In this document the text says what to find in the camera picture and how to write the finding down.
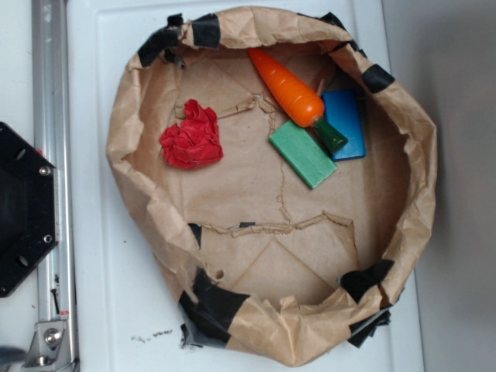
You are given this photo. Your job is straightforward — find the brown paper bag tray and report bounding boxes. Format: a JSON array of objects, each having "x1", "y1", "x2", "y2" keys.
[{"x1": 106, "y1": 6, "x2": 438, "y2": 367}]

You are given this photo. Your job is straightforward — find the orange toy carrot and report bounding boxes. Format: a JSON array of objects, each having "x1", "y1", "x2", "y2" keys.
[{"x1": 247, "y1": 48, "x2": 348, "y2": 154}]

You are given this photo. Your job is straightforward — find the green wooden block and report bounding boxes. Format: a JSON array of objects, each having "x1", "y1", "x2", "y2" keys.
[{"x1": 269, "y1": 120, "x2": 337, "y2": 189}]

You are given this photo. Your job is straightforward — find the metal corner bracket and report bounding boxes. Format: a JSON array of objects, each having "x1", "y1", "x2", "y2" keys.
[{"x1": 22, "y1": 320, "x2": 71, "y2": 371}]

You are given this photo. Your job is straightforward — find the aluminium extrusion rail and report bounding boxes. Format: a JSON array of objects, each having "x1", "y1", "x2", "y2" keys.
[{"x1": 31, "y1": 1, "x2": 80, "y2": 371}]

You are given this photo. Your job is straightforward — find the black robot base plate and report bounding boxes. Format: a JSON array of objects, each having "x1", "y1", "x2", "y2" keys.
[{"x1": 1, "y1": 122, "x2": 57, "y2": 298}]

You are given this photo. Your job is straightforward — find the white tray board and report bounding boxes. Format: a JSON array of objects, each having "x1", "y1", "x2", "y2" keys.
[{"x1": 67, "y1": 1, "x2": 424, "y2": 371}]

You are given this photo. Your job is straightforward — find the blue wooden block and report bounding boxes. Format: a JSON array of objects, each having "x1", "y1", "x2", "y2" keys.
[{"x1": 322, "y1": 89, "x2": 366, "y2": 161}]

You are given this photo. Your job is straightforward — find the crumpled red paper ball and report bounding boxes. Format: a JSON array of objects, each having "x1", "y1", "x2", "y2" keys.
[{"x1": 160, "y1": 99, "x2": 223, "y2": 170}]

